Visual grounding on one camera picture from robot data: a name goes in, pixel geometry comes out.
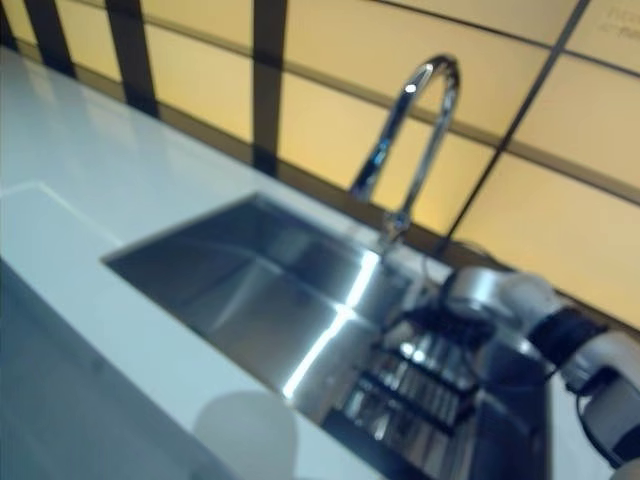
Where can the dark robot right hand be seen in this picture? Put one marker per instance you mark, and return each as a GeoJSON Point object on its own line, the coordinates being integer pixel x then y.
{"type": "Point", "coordinates": [430, 305]}

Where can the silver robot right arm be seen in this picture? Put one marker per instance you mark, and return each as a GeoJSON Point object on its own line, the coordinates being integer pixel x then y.
{"type": "Point", "coordinates": [475, 290]}

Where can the dark metal sink drying rack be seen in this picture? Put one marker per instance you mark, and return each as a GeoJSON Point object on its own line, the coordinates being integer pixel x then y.
{"type": "Point", "coordinates": [415, 380]}

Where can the chrome gooseneck faucet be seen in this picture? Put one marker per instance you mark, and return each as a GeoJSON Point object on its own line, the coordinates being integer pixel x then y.
{"type": "Point", "coordinates": [377, 160]}

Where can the stainless steel sink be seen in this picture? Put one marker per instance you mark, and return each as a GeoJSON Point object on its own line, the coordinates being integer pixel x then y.
{"type": "Point", "coordinates": [240, 280]}

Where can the white kitchen cabinet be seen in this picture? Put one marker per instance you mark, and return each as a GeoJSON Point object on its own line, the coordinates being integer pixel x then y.
{"type": "Point", "coordinates": [50, 400]}

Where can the dark window frame grid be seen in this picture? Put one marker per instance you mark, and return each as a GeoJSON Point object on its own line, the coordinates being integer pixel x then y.
{"type": "Point", "coordinates": [267, 100]}

